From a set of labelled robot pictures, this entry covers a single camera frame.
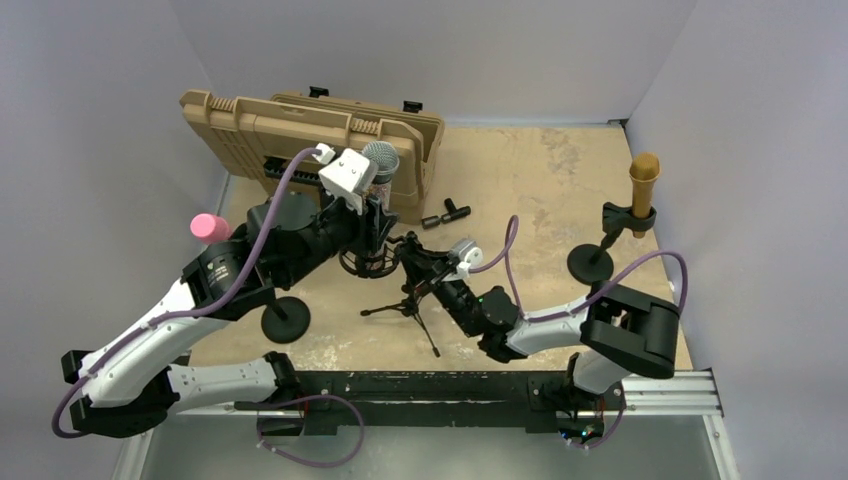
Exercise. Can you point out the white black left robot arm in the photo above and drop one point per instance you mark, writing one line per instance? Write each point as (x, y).
(135, 382)

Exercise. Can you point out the silver mesh glitter microphone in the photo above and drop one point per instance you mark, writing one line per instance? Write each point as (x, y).
(386, 158)

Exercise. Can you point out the black tripod shock mount stand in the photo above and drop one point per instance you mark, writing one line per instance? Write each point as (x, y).
(386, 269)

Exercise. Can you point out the black mounting rail base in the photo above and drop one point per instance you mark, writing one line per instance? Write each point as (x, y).
(534, 401)

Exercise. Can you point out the black T-shaped adapter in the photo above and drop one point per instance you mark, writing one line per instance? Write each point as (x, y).
(453, 212)

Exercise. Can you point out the black cylindrical adapter piece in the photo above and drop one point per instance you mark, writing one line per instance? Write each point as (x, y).
(431, 222)

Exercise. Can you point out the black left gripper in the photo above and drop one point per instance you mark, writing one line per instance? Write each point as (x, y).
(370, 228)

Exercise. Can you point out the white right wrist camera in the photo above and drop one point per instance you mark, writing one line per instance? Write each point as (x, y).
(468, 254)

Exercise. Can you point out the gold microphone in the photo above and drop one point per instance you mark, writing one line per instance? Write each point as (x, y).
(644, 171)

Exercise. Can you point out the black round base stand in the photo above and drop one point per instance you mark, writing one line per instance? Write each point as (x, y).
(285, 320)

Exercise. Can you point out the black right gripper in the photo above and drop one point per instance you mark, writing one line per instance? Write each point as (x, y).
(425, 265)

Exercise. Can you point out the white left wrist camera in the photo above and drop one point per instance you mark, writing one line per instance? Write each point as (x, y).
(349, 177)

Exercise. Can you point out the aluminium frame rail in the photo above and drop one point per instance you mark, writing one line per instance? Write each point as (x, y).
(688, 393)

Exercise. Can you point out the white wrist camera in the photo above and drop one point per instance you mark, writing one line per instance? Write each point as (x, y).
(468, 254)
(349, 177)

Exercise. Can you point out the black case carry handle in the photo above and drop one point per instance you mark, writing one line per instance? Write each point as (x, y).
(295, 173)

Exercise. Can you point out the tan plastic hard case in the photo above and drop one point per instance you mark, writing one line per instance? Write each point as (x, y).
(256, 138)

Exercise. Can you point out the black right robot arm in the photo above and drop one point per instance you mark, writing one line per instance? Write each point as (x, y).
(625, 331)

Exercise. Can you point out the black round gold-mic stand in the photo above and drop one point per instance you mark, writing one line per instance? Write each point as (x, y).
(589, 263)

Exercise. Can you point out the pink microphone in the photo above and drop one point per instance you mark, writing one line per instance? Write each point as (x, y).
(210, 228)

